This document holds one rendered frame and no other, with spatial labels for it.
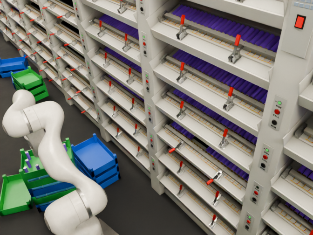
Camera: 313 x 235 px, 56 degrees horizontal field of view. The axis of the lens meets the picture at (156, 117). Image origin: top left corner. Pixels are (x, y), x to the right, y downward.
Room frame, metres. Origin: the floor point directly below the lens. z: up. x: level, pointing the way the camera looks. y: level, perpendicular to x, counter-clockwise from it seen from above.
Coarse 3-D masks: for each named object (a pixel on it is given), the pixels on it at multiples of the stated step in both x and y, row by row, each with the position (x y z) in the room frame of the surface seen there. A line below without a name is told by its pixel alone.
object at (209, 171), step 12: (168, 120) 1.29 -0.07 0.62; (156, 132) 1.25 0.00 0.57; (168, 132) 1.23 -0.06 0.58; (168, 144) 1.19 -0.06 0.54; (192, 156) 1.05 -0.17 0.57; (204, 168) 0.97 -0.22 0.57; (216, 168) 0.95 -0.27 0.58; (216, 180) 0.89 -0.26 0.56; (228, 180) 0.88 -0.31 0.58; (228, 192) 0.84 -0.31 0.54; (240, 192) 0.81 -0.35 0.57
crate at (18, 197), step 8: (8, 176) 1.45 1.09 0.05; (16, 176) 1.47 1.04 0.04; (8, 184) 1.42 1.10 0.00; (16, 184) 1.42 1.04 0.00; (24, 184) 1.41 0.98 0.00; (8, 192) 1.35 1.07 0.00; (16, 192) 1.35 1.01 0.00; (24, 192) 1.34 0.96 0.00; (0, 200) 1.24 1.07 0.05; (8, 200) 1.28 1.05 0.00; (16, 200) 1.27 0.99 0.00; (24, 200) 1.27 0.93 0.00; (32, 200) 1.26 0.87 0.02; (0, 208) 1.17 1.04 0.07; (8, 208) 1.18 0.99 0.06; (16, 208) 1.18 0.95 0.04; (24, 208) 1.19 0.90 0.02; (32, 208) 1.20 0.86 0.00
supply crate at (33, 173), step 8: (24, 152) 1.35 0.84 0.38; (32, 152) 1.38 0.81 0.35; (24, 160) 1.33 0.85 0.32; (32, 160) 1.33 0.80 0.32; (40, 160) 1.33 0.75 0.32; (72, 160) 1.26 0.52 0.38; (32, 168) 1.26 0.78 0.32; (40, 168) 1.26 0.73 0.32; (24, 176) 1.17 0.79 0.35; (32, 176) 1.19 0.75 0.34
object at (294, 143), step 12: (300, 120) 0.73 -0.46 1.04; (312, 120) 0.75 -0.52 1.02; (288, 132) 0.69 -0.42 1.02; (300, 132) 0.70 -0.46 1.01; (312, 132) 0.69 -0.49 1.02; (288, 144) 0.69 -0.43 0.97; (300, 144) 0.68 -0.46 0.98; (312, 144) 0.67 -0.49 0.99; (300, 156) 0.64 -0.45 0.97; (312, 156) 0.63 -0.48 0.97; (312, 168) 0.61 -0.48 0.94
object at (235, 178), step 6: (168, 126) 1.25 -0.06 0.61; (174, 132) 1.20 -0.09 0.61; (180, 138) 1.16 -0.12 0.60; (186, 138) 1.14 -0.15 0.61; (192, 144) 1.10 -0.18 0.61; (192, 150) 1.07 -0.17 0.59; (198, 150) 1.05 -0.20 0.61; (204, 156) 1.01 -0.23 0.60; (210, 156) 1.00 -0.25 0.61; (216, 162) 0.96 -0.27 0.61; (222, 168) 0.93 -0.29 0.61; (228, 174) 0.89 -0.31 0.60; (234, 174) 0.88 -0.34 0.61; (234, 180) 0.86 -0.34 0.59; (240, 180) 0.85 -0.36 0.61; (246, 186) 0.82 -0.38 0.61
